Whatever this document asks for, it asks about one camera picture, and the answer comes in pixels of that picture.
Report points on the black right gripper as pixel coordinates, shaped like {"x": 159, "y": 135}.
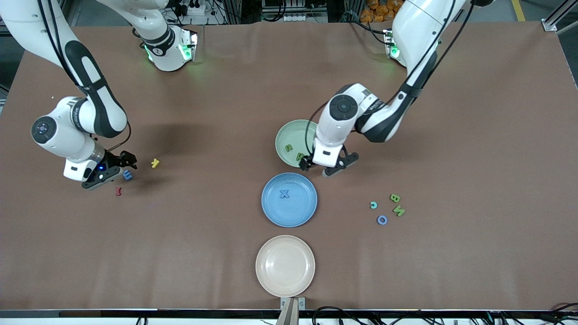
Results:
{"x": 113, "y": 160}

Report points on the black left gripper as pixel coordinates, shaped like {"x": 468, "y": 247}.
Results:
{"x": 306, "y": 162}

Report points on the blue letter E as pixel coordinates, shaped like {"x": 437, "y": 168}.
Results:
{"x": 128, "y": 176}

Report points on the blue letter X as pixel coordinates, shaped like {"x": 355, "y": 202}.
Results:
{"x": 284, "y": 194}

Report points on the green letter B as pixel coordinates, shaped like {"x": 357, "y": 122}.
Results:
{"x": 395, "y": 197}

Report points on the green letter N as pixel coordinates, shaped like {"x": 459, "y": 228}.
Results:
{"x": 398, "y": 211}

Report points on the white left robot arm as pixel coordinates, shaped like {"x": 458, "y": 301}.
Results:
{"x": 424, "y": 22}

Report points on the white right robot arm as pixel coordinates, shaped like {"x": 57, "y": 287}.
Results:
{"x": 54, "y": 135}

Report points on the yellow letter K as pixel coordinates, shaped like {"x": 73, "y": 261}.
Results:
{"x": 155, "y": 163}

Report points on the pale green plate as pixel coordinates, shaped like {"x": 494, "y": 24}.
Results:
{"x": 289, "y": 133}

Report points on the blue plate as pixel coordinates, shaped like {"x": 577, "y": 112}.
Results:
{"x": 298, "y": 212}

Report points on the brown paper table cover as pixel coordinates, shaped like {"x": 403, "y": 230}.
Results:
{"x": 203, "y": 113}

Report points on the lavender blue letter O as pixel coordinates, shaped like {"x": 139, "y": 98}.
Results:
{"x": 378, "y": 220}

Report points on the beige plate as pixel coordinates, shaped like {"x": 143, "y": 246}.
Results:
{"x": 285, "y": 266}

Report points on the long white power strip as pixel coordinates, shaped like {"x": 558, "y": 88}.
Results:
{"x": 307, "y": 19}

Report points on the white power strip with plugs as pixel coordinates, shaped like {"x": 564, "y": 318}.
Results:
{"x": 196, "y": 9}

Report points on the bag of orange fruit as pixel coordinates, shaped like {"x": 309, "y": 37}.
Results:
{"x": 379, "y": 9}

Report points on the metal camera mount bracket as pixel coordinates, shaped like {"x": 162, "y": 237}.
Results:
{"x": 292, "y": 311}

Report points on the black table edge rail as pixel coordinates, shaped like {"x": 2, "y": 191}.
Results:
{"x": 135, "y": 313}

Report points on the aluminium frame post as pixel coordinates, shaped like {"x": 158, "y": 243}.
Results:
{"x": 548, "y": 26}

